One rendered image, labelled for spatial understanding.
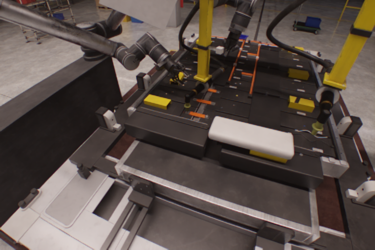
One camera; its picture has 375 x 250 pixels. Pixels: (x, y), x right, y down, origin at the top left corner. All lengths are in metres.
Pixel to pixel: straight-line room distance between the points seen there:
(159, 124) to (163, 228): 0.50
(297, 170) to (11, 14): 1.46
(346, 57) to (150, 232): 1.09
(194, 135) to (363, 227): 0.87
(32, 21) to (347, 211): 1.79
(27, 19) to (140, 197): 1.04
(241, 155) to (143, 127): 0.48
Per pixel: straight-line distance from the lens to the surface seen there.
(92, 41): 1.29
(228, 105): 1.25
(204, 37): 1.05
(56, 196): 1.21
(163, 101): 1.21
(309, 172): 0.92
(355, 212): 1.23
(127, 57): 1.21
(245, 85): 1.48
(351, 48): 0.84
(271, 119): 1.21
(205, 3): 1.01
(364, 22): 0.82
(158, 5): 1.02
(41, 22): 1.25
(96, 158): 1.21
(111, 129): 1.32
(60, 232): 1.12
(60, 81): 2.03
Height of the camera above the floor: 1.77
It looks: 40 degrees down
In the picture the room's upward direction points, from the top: straight up
